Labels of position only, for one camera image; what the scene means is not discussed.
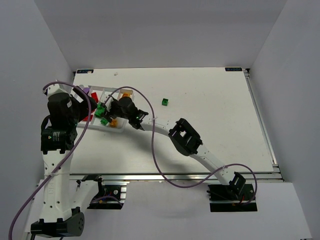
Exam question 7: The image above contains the green square lego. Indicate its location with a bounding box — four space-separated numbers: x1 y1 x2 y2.
100 118 109 126

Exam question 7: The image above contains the green hollow lego brick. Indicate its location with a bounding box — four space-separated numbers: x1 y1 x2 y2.
94 102 106 118

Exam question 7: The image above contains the purple rounded lego brick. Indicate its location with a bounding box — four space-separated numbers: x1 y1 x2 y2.
82 87 90 94

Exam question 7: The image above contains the red curved lego brick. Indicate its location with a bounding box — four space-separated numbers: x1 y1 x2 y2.
91 92 99 103

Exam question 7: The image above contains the green square lego brick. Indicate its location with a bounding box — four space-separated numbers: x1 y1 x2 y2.
161 98 169 106

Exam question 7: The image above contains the small yellow lego brick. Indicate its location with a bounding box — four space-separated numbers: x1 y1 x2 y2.
109 119 118 128

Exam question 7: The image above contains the yellow rounded lego brick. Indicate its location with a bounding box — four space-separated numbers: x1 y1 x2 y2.
122 92 131 98

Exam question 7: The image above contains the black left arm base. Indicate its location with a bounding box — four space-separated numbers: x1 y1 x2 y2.
87 181 127 210

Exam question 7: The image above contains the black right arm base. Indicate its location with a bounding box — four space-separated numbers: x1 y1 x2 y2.
207 184 258 213

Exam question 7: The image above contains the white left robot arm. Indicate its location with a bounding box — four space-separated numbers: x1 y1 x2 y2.
30 83 99 238

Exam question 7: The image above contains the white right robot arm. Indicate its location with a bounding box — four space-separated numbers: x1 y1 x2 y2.
99 95 246 200

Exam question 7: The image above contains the white divided sorting tray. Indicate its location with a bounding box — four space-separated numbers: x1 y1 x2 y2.
77 85 134 133

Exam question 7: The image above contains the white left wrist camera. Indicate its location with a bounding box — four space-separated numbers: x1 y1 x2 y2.
42 82 68 97

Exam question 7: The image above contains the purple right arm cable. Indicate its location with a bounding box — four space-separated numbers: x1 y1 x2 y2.
103 86 258 206

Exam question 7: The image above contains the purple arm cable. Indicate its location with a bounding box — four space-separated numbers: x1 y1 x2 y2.
103 86 258 206
8 81 92 240

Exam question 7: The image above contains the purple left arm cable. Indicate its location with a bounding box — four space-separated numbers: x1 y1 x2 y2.
8 81 92 240

